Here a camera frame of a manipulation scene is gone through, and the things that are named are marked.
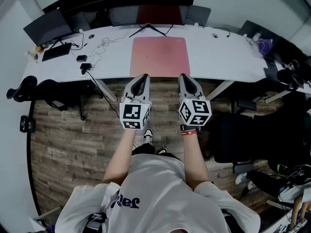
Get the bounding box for small dark keyboard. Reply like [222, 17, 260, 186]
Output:
[264, 59, 280, 81]

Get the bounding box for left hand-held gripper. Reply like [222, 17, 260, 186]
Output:
[119, 73, 153, 131]

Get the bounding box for thin tangled desk cable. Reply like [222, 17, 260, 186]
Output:
[93, 29, 132, 66]

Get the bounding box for black desk equipment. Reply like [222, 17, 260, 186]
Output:
[276, 59, 311, 92]

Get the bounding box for black looped cable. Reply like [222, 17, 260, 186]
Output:
[64, 32, 88, 50]

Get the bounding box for dark desk divider panel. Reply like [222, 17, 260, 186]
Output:
[239, 20, 268, 38]

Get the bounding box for black trousers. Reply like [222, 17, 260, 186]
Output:
[131, 143, 181, 160]

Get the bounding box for large black curved monitor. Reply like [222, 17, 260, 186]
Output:
[108, 5, 190, 38]

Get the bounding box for black office chair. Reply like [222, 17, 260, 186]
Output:
[6, 75, 87, 121]
[208, 98, 311, 175]

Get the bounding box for white desk leg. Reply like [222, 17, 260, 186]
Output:
[206, 80, 235, 101]
[93, 79, 118, 102]

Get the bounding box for purple cable bundle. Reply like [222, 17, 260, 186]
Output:
[257, 38, 274, 54]

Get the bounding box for rectangular desk mat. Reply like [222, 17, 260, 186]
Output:
[129, 36, 191, 78]

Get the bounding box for black keyboard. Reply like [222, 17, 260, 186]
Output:
[41, 42, 72, 62]

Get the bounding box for white printed t-shirt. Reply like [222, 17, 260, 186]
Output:
[55, 153, 261, 233]

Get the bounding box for black wristband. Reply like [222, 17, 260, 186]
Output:
[180, 124, 201, 132]

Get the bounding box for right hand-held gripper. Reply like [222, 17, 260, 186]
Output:
[177, 73, 212, 126]

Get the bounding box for person's right forearm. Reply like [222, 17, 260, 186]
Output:
[181, 133, 210, 192]

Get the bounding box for black waist pack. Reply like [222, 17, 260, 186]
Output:
[86, 212, 107, 231]

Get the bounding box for person's left forearm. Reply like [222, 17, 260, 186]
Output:
[103, 129, 137, 186]

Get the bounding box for black power cable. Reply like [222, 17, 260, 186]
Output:
[82, 69, 120, 112]

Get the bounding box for long black cable with plug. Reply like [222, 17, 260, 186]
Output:
[187, 17, 231, 38]

